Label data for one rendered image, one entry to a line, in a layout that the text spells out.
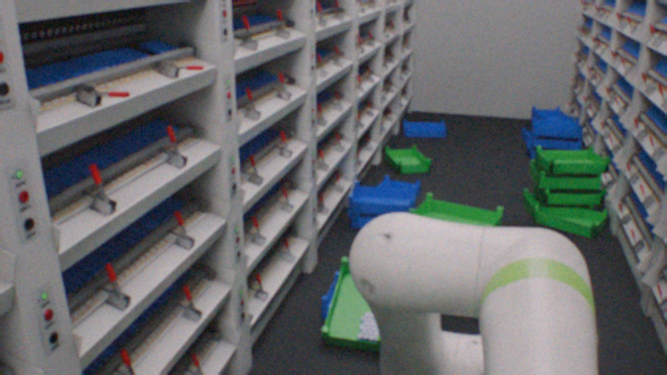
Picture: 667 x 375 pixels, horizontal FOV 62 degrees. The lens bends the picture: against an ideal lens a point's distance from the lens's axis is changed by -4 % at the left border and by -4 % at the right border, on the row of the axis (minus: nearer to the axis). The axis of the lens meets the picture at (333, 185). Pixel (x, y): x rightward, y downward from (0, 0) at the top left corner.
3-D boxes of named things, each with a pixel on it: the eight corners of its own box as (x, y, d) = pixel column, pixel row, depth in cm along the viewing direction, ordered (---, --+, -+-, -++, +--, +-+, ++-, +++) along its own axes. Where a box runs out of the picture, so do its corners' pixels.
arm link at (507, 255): (476, 295, 77) (485, 208, 74) (575, 309, 74) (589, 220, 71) (465, 369, 61) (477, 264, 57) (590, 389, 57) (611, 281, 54)
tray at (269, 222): (306, 204, 223) (317, 174, 217) (241, 282, 168) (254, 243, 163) (258, 184, 225) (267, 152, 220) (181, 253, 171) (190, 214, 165)
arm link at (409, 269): (389, 336, 116) (353, 186, 73) (471, 349, 112) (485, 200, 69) (376, 400, 110) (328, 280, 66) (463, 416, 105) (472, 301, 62)
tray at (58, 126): (212, 83, 139) (222, 46, 135) (32, 160, 84) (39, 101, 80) (142, 55, 141) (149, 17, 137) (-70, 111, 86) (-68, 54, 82)
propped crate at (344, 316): (384, 352, 185) (383, 340, 179) (324, 343, 190) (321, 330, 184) (400, 277, 205) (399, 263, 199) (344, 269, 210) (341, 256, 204)
